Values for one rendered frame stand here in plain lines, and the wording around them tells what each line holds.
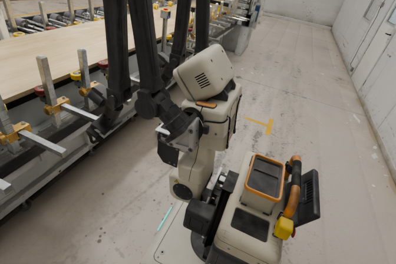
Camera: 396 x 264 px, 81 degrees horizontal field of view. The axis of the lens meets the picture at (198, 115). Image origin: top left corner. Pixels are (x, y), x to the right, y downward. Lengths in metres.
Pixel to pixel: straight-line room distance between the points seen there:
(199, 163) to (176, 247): 0.63
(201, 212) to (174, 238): 0.50
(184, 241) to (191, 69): 1.06
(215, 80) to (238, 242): 0.61
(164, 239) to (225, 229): 0.62
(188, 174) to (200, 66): 0.50
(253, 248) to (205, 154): 0.39
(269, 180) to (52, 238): 1.46
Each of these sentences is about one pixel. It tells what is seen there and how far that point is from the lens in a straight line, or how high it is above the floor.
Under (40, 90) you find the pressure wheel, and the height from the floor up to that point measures 0.91.
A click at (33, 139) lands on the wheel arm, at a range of 1.37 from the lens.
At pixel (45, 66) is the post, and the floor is 1.09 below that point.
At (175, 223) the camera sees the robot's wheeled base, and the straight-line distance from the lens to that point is 1.59.
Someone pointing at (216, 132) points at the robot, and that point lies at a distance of 0.82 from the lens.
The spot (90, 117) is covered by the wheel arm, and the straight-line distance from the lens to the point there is 1.40.
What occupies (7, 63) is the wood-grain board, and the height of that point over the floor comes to 0.90.
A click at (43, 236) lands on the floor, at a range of 1.99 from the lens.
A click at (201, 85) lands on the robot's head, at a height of 1.29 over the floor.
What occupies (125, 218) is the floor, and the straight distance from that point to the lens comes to 1.94.
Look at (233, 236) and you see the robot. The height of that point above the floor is 0.81.
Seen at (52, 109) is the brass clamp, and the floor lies 0.84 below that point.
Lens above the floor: 1.65
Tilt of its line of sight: 34 degrees down
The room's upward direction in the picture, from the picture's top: 10 degrees clockwise
